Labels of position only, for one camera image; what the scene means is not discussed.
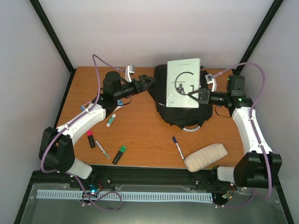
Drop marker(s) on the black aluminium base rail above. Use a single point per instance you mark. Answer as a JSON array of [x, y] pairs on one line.
[[111, 176]]

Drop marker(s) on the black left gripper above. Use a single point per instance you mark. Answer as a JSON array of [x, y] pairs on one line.
[[137, 89]]

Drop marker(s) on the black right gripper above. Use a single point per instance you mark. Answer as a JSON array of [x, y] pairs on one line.
[[205, 98]]

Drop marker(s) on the green highlighter marker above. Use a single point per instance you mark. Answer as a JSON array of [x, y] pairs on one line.
[[119, 155]]

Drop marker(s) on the black frame post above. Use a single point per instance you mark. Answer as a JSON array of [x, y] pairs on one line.
[[275, 6], [51, 33]]

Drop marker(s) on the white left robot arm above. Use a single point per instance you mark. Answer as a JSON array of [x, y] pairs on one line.
[[56, 150]]

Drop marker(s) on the left black frame post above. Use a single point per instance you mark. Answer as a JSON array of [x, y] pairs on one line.
[[51, 33]]

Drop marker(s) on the blue whiteboard marker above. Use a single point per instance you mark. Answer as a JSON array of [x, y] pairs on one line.
[[178, 147]]

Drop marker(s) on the beige pencil case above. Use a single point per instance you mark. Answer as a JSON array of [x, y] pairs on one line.
[[205, 157]]

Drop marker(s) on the white glue stick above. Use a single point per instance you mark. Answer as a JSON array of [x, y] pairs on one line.
[[110, 121]]

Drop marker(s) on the black student backpack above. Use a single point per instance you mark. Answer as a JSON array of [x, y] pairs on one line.
[[187, 119]]

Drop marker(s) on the pink highlighter marker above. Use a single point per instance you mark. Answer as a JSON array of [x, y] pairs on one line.
[[91, 139]]

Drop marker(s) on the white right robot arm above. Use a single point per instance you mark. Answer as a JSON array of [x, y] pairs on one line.
[[259, 166]]

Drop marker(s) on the right black frame post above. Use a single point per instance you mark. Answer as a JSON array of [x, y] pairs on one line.
[[275, 6]]

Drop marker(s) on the light blue cable duct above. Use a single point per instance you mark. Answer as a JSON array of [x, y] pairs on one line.
[[127, 196]]

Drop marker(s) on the grey Gatsby book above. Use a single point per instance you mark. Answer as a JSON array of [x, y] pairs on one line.
[[183, 77]]

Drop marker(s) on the silver pen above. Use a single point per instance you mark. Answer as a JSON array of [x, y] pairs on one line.
[[102, 150]]

